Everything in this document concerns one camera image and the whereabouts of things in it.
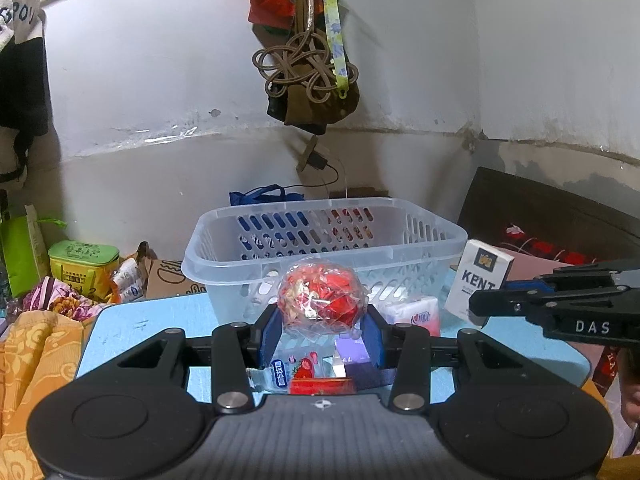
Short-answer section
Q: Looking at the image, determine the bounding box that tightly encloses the black and white garment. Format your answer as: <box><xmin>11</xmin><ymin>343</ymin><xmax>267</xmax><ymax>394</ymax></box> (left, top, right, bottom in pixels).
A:
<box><xmin>0</xmin><ymin>0</ymin><xmax>51</xmax><ymax>183</ymax></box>

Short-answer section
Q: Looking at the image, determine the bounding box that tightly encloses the orange patterned blanket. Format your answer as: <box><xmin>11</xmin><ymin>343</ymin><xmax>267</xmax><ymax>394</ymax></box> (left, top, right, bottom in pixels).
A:
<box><xmin>0</xmin><ymin>310</ymin><xmax>101</xmax><ymax>480</ymax></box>

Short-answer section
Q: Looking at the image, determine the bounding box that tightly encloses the floral cloth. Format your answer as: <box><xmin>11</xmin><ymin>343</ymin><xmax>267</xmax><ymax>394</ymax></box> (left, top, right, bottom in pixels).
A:
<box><xmin>22</xmin><ymin>276</ymin><xmax>108</xmax><ymax>322</ymax></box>

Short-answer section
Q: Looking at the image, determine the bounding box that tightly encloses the red box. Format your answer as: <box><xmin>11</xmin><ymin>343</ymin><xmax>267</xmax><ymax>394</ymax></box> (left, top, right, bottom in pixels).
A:
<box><xmin>289</xmin><ymin>377</ymin><xmax>355</xmax><ymax>396</ymax></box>

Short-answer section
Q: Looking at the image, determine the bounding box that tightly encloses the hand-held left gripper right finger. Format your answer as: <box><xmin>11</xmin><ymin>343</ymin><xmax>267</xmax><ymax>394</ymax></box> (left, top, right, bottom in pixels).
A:
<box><xmin>365</xmin><ymin>307</ymin><xmax>526</xmax><ymax>413</ymax></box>

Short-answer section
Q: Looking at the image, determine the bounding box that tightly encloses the red ball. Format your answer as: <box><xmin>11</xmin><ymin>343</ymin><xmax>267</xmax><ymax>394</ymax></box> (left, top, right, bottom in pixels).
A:
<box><xmin>277</xmin><ymin>256</ymin><xmax>370</xmax><ymax>337</ymax></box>

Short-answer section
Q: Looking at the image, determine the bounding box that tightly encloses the yellow-green printed strap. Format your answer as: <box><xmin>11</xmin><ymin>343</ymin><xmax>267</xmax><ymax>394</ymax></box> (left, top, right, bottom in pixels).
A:
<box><xmin>320</xmin><ymin>0</ymin><xmax>351</xmax><ymax>98</ymax></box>

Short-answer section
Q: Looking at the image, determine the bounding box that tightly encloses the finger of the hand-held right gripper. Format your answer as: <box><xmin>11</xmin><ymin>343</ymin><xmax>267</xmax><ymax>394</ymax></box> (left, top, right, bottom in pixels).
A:
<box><xmin>534</xmin><ymin>259</ymin><xmax>640</xmax><ymax>288</ymax></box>
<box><xmin>470</xmin><ymin>285</ymin><xmax>628</xmax><ymax>318</ymax></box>

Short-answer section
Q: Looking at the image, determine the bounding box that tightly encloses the green tin box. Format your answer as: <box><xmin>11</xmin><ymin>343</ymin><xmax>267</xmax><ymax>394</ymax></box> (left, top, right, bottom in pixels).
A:
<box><xmin>48</xmin><ymin>240</ymin><xmax>121</xmax><ymax>303</ymax></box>

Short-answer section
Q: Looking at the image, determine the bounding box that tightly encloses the brown hanging cloth bag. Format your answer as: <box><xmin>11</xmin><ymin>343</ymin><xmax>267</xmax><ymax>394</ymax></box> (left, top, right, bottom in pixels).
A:
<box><xmin>265</xmin><ymin>77</ymin><xmax>361</xmax><ymax>136</ymax></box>

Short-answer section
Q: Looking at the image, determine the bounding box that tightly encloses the cardboard box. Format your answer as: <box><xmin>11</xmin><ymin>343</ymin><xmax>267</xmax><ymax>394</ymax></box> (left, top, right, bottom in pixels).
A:
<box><xmin>136</xmin><ymin>241</ymin><xmax>207</xmax><ymax>301</ymax></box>

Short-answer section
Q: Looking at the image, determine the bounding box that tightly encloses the purple box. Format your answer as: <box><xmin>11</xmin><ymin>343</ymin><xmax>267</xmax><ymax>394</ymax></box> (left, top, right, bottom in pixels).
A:
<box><xmin>331</xmin><ymin>336</ymin><xmax>398</xmax><ymax>392</ymax></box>

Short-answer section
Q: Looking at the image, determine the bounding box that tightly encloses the clear plastic basket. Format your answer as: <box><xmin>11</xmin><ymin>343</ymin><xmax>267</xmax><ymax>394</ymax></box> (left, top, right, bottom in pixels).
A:
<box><xmin>181</xmin><ymin>197</ymin><xmax>468</xmax><ymax>332</ymax></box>

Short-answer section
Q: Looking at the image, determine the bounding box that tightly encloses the white snack packet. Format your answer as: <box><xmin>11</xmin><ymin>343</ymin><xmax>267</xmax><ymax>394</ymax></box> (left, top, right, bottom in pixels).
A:
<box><xmin>112</xmin><ymin>257</ymin><xmax>141</xmax><ymax>286</ymax></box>
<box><xmin>117</xmin><ymin>280</ymin><xmax>146</xmax><ymax>305</ymax></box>

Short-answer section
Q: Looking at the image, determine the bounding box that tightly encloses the pink tissue pack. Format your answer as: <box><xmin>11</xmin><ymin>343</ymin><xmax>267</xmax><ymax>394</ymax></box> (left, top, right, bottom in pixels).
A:
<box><xmin>375</xmin><ymin>296</ymin><xmax>442</xmax><ymax>337</ymax></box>

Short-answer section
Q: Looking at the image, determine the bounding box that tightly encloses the red printed strap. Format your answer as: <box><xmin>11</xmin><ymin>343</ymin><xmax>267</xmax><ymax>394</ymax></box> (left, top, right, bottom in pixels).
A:
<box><xmin>597</xmin><ymin>344</ymin><xmax>623</xmax><ymax>386</ymax></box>

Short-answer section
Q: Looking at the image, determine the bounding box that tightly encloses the dark wooden headboard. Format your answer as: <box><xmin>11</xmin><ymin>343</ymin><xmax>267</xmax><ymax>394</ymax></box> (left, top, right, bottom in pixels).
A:
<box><xmin>457</xmin><ymin>166</ymin><xmax>640</xmax><ymax>281</ymax></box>

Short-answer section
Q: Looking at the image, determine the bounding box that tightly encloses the red and black cloth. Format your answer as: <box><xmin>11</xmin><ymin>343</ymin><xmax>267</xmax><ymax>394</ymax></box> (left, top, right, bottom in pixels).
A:
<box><xmin>500</xmin><ymin>222</ymin><xmax>601</xmax><ymax>267</ymax></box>

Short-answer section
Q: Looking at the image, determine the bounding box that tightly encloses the green paper bag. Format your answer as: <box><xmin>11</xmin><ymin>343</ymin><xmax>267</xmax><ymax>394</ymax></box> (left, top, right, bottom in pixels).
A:
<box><xmin>0</xmin><ymin>205</ymin><xmax>67</xmax><ymax>298</ymax></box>

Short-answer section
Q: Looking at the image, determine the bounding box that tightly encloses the white cigarette pack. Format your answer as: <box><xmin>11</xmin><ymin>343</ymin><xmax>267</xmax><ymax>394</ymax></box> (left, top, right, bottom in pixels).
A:
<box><xmin>444</xmin><ymin>239</ymin><xmax>516</xmax><ymax>320</ymax></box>

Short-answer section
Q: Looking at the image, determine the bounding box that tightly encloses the small clear bottle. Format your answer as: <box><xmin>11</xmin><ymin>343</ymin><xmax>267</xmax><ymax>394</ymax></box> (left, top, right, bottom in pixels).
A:
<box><xmin>247</xmin><ymin>352</ymin><xmax>333</xmax><ymax>393</ymax></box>

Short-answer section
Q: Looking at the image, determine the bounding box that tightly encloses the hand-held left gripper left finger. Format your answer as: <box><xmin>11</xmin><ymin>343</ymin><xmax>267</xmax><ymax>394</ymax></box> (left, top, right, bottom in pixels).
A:
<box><xmin>118</xmin><ymin>305</ymin><xmax>285</xmax><ymax>415</ymax></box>

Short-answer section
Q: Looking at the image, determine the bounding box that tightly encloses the pink blanket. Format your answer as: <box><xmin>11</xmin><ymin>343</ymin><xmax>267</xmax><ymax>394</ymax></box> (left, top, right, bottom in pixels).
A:
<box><xmin>492</xmin><ymin>245</ymin><xmax>576</xmax><ymax>288</ymax></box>

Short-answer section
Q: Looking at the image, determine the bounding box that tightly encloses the blue fabric bag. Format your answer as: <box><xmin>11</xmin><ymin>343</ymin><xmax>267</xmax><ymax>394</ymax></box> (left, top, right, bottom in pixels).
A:
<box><xmin>229</xmin><ymin>185</ymin><xmax>306</xmax><ymax>207</ymax></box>

